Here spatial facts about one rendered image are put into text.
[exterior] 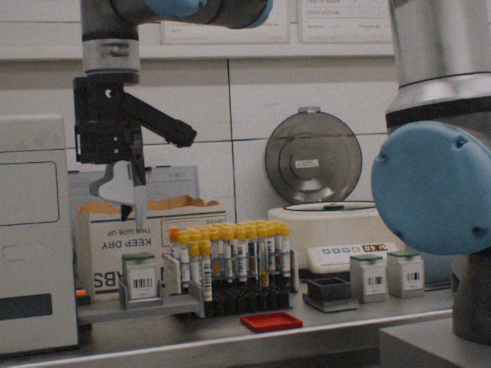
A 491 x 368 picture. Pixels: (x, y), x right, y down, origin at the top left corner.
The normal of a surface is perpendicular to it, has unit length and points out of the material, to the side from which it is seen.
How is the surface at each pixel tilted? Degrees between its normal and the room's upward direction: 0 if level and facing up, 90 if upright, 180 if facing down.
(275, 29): 93
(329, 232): 90
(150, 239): 91
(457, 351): 1
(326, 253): 25
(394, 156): 98
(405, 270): 90
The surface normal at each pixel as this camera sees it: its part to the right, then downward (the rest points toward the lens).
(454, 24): 0.00, -0.01
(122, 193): 0.25, -0.44
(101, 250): 0.27, 0.04
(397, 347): -0.95, 0.06
